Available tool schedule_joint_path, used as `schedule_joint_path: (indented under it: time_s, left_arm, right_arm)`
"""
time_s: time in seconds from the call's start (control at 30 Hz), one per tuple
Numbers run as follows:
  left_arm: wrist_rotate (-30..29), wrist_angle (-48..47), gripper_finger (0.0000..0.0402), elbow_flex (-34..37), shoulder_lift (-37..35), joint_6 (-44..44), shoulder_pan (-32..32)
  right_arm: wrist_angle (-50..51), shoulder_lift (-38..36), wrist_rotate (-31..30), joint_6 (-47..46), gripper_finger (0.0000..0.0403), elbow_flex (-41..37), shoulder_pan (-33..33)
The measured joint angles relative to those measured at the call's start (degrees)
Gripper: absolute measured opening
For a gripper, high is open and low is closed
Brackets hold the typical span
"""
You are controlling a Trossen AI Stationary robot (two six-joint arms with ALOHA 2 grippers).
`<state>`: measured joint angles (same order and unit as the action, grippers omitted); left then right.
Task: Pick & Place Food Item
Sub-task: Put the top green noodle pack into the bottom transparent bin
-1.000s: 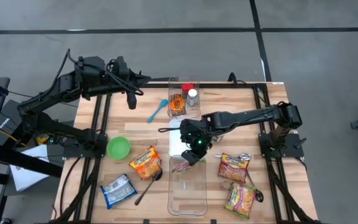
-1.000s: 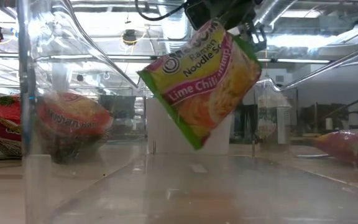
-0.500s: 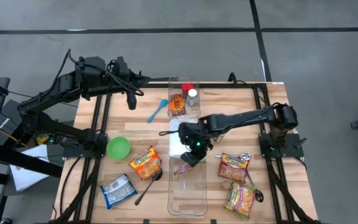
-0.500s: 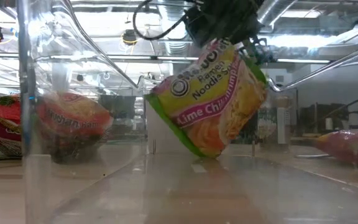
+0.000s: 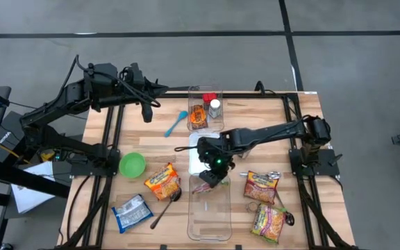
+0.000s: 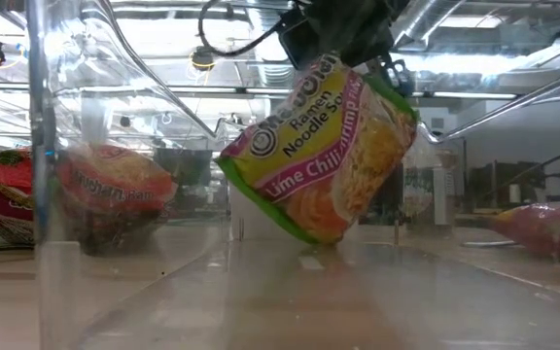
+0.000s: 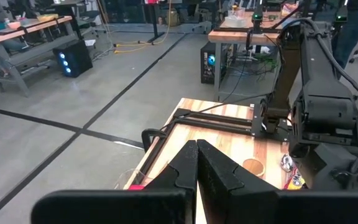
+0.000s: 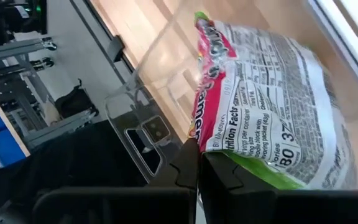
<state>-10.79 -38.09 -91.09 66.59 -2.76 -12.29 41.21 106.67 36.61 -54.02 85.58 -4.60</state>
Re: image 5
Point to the white paper sheet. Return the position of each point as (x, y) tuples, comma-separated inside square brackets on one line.
[(30, 198)]

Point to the green plastic bowl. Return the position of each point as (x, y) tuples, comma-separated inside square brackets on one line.
[(132, 165)]

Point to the blue ramen packet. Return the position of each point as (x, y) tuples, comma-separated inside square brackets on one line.
[(131, 212)]

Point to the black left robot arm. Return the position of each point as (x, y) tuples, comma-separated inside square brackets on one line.
[(57, 104)]

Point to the small clear glass jar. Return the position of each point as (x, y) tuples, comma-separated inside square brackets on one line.
[(252, 207)]

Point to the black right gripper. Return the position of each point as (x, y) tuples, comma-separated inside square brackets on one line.
[(217, 152)]

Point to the blue plastic spoon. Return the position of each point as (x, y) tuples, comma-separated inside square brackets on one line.
[(182, 115)]

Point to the red-lid spice jar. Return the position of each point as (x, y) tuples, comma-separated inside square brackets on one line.
[(209, 97)]

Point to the silver metal spoon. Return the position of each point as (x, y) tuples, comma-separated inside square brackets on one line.
[(247, 174)]

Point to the small clear plastic bin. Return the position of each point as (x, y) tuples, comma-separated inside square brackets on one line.
[(217, 123)]

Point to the orange ramen packet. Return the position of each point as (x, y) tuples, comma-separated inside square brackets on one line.
[(161, 181)]

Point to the black frame clamp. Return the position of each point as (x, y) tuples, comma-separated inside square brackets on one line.
[(163, 247), (238, 247), (259, 87)]

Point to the white-lid spice jar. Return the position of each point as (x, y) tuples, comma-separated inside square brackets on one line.
[(215, 104)]

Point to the red ramen packet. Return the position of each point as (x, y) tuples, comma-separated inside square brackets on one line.
[(200, 189), (260, 189)]

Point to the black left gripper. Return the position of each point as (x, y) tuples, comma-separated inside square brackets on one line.
[(134, 87)]

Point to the white cutting board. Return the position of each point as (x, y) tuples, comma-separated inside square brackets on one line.
[(193, 166)]

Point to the black side cart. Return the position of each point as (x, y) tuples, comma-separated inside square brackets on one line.
[(30, 178)]

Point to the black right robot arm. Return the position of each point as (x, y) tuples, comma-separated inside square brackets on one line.
[(269, 132)]

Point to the black metal spoon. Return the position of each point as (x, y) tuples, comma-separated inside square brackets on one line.
[(175, 195), (289, 218)]

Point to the large clear plastic bin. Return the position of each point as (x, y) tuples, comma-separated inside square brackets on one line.
[(208, 222)]

